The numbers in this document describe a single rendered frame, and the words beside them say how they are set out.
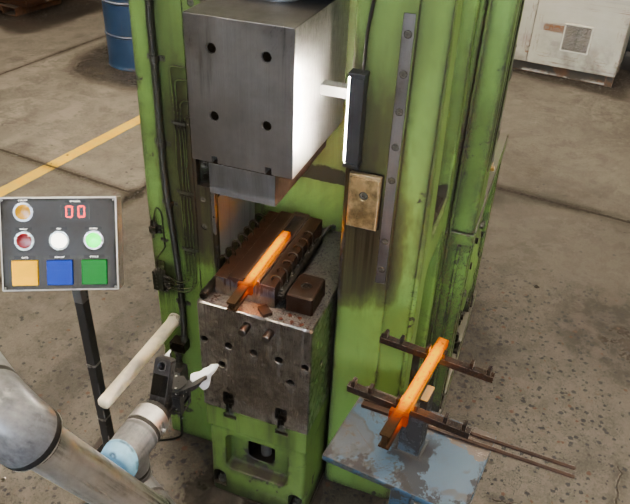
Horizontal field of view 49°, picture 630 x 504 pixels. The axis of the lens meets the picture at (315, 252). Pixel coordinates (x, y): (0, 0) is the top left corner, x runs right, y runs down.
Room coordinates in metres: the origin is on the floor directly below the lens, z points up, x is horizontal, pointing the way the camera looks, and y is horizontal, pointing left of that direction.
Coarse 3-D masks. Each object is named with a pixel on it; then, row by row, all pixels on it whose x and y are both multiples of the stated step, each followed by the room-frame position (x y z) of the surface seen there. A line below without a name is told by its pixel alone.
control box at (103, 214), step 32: (0, 224) 1.71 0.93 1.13; (32, 224) 1.71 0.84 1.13; (64, 224) 1.72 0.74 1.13; (96, 224) 1.73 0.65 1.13; (32, 256) 1.67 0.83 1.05; (64, 256) 1.68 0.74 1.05; (96, 256) 1.68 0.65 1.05; (32, 288) 1.62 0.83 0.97; (64, 288) 1.63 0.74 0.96; (96, 288) 1.64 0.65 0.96
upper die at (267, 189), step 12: (324, 144) 2.02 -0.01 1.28; (312, 156) 1.92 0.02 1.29; (216, 168) 1.70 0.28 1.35; (228, 168) 1.69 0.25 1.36; (216, 180) 1.70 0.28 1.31; (228, 180) 1.69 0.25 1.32; (240, 180) 1.68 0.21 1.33; (252, 180) 1.66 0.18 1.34; (264, 180) 1.65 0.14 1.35; (276, 180) 1.65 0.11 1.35; (288, 180) 1.73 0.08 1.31; (216, 192) 1.70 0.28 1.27; (228, 192) 1.69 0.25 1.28; (240, 192) 1.68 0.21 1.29; (252, 192) 1.66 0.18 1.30; (264, 192) 1.65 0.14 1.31; (276, 192) 1.65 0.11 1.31; (276, 204) 1.65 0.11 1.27
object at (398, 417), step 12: (432, 348) 1.38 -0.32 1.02; (444, 348) 1.38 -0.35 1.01; (432, 360) 1.33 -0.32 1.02; (420, 372) 1.28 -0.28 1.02; (432, 372) 1.31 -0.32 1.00; (420, 384) 1.24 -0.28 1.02; (408, 396) 1.20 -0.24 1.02; (396, 408) 1.16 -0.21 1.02; (408, 408) 1.16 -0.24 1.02; (396, 420) 1.11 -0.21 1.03; (384, 432) 1.07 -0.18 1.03; (396, 432) 1.11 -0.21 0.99; (384, 444) 1.06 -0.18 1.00
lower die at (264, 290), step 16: (272, 224) 2.00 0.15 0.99; (304, 224) 2.00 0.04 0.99; (320, 224) 2.02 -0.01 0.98; (256, 240) 1.91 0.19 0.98; (272, 240) 1.88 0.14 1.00; (288, 240) 1.89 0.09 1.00; (304, 240) 1.90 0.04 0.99; (240, 256) 1.81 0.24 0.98; (256, 256) 1.80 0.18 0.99; (224, 272) 1.72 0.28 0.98; (240, 272) 1.71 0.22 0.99; (272, 272) 1.72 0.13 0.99; (288, 272) 1.75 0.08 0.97; (224, 288) 1.70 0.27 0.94; (256, 288) 1.66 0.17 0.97; (272, 288) 1.64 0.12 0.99; (272, 304) 1.64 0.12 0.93
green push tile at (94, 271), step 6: (84, 264) 1.66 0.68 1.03; (90, 264) 1.66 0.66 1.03; (96, 264) 1.67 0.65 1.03; (102, 264) 1.67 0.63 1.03; (84, 270) 1.65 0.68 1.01; (90, 270) 1.66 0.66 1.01; (96, 270) 1.66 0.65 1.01; (102, 270) 1.66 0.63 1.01; (84, 276) 1.65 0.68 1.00; (90, 276) 1.65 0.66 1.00; (96, 276) 1.65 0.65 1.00; (102, 276) 1.65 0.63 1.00; (84, 282) 1.64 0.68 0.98; (90, 282) 1.64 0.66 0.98; (96, 282) 1.64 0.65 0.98; (102, 282) 1.64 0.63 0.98
